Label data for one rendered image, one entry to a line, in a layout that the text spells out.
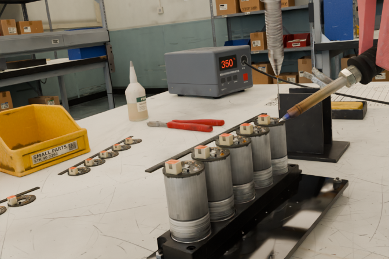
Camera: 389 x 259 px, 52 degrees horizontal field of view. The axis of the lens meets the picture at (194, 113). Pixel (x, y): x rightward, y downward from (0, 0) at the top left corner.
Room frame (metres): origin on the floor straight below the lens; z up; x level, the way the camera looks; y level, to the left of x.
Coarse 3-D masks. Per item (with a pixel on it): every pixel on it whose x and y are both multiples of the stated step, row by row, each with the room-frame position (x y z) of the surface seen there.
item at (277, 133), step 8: (272, 120) 0.31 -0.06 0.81; (272, 128) 0.30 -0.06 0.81; (280, 128) 0.30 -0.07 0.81; (272, 136) 0.30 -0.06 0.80; (280, 136) 0.30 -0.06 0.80; (272, 144) 0.30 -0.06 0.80; (280, 144) 0.30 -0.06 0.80; (272, 152) 0.30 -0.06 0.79; (280, 152) 0.30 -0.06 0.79; (272, 160) 0.30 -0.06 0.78; (280, 160) 0.30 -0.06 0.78; (272, 168) 0.30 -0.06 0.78; (280, 168) 0.30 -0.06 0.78
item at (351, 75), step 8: (344, 72) 0.31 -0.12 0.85; (352, 72) 0.31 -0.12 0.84; (360, 72) 0.31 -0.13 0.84; (336, 80) 0.31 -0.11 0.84; (344, 80) 0.31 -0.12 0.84; (352, 80) 0.31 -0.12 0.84; (360, 80) 0.31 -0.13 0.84; (328, 88) 0.31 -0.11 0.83; (336, 88) 0.31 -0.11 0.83; (312, 96) 0.31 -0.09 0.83; (320, 96) 0.30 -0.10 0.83; (328, 96) 0.31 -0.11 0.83; (296, 104) 0.31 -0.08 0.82; (304, 104) 0.30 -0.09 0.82; (312, 104) 0.30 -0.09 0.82; (288, 112) 0.30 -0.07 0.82; (296, 112) 0.30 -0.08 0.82
